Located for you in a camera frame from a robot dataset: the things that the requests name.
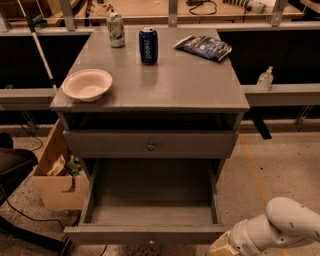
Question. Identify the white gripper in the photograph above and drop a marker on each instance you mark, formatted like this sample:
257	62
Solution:
242	239

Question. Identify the grey drawer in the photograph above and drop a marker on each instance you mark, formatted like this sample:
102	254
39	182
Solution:
149	201
151	144

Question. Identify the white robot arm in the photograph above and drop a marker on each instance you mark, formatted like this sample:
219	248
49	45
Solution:
286	223

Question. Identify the grey wooden drawer cabinet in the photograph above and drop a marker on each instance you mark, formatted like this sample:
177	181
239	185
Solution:
182	92

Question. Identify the snack packets in box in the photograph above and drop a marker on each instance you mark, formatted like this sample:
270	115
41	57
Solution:
63	167

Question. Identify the clear hand sanitizer bottle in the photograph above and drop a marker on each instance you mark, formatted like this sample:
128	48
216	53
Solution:
265	80

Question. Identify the cardboard box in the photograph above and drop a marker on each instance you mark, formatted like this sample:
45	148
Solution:
59	192

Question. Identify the blue chip bag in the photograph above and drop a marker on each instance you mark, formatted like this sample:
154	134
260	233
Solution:
204	46

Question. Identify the white ceramic bowl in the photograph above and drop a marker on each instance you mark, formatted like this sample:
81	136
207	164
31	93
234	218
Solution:
87	85

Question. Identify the blue pepsi can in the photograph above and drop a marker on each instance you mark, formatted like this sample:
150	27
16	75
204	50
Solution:
148	45

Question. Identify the black office chair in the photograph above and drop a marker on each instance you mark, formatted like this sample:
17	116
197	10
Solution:
15	166

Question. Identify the white pole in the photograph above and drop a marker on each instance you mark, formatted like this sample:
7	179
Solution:
31	26

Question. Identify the green white soda can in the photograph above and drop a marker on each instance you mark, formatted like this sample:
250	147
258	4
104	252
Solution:
116	29

